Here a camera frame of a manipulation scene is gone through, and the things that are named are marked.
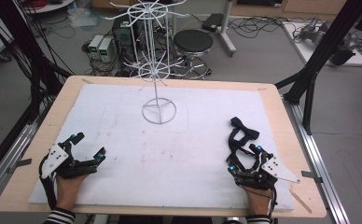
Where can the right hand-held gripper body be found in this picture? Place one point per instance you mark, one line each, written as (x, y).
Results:
(278, 169)

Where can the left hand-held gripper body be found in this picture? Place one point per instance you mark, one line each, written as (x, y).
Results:
(55, 158)

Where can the black bow tie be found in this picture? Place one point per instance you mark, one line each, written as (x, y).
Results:
(243, 128)

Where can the person's left hand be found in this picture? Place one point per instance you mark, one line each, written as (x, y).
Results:
(67, 193)

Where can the person's right hand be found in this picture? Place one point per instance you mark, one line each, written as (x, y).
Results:
(258, 200)

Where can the grey metal clip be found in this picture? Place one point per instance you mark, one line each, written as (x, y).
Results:
(20, 163)
(311, 175)

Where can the long tan tape strip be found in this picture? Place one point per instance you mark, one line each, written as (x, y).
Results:
(300, 200)

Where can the white foam mat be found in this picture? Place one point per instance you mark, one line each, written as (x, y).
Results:
(169, 161)

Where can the grey bench power supply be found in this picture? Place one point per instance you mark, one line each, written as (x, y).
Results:
(106, 49)
(95, 45)

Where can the white floor platform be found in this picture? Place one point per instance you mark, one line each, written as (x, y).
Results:
(306, 51)

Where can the black computer tower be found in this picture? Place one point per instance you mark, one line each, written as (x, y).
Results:
(124, 37)

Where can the clear plastic bag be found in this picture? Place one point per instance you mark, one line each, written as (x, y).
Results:
(82, 17)

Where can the white-legged wooden desk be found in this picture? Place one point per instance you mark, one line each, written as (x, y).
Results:
(226, 31)

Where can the black round stool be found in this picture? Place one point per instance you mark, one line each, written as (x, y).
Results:
(193, 41)

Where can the grey robot device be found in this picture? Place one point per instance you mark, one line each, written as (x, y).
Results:
(317, 32)

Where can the round white table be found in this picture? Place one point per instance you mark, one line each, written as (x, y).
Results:
(50, 6)

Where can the black flat power brick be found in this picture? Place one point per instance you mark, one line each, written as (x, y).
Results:
(212, 21)

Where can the aluminium rail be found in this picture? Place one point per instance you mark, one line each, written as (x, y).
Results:
(322, 161)
(8, 155)

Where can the black metal frame strut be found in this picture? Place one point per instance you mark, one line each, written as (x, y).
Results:
(322, 53)

